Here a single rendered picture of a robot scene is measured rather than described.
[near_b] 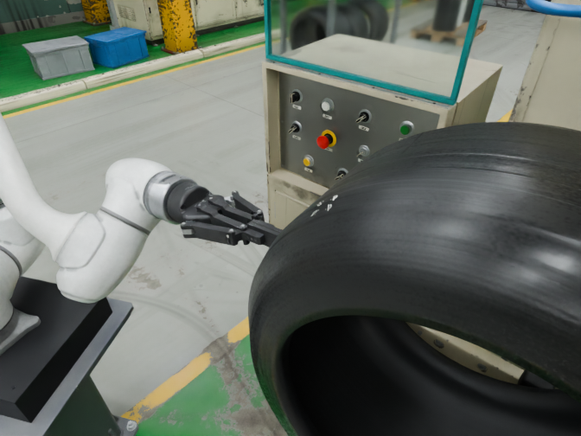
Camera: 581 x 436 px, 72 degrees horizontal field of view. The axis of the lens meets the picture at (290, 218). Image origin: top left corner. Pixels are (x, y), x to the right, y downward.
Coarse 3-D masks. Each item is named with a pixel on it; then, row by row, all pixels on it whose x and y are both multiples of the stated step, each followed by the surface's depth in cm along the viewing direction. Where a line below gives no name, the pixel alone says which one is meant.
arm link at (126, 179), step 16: (128, 160) 78; (144, 160) 77; (112, 176) 76; (128, 176) 74; (144, 176) 72; (112, 192) 74; (128, 192) 72; (112, 208) 72; (128, 208) 72; (144, 208) 73; (144, 224) 75
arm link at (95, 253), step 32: (0, 128) 68; (0, 160) 67; (0, 192) 68; (32, 192) 70; (32, 224) 69; (64, 224) 70; (96, 224) 71; (64, 256) 69; (96, 256) 70; (128, 256) 73; (64, 288) 70; (96, 288) 71
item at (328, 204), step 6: (330, 198) 40; (336, 198) 39; (318, 204) 41; (324, 204) 40; (330, 204) 39; (312, 210) 41; (318, 210) 40; (324, 210) 39; (330, 210) 38; (312, 216) 40
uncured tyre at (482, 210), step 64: (448, 128) 45; (512, 128) 40; (384, 192) 35; (448, 192) 32; (512, 192) 30; (576, 192) 30; (320, 256) 37; (384, 256) 32; (448, 256) 29; (512, 256) 27; (576, 256) 26; (256, 320) 47; (320, 320) 70; (384, 320) 73; (448, 320) 30; (512, 320) 27; (576, 320) 25; (320, 384) 67; (384, 384) 73; (448, 384) 72; (512, 384) 67; (576, 384) 26
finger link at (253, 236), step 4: (248, 228) 61; (236, 232) 61; (240, 232) 60; (244, 232) 60; (248, 232) 60; (252, 232) 60; (256, 232) 60; (228, 236) 60; (236, 236) 60; (240, 236) 61; (244, 236) 61; (248, 236) 60; (252, 236) 59; (256, 236) 59; (260, 236) 59; (264, 236) 60; (236, 240) 61; (252, 240) 60; (256, 240) 60; (260, 240) 59; (264, 240) 60; (260, 244) 59
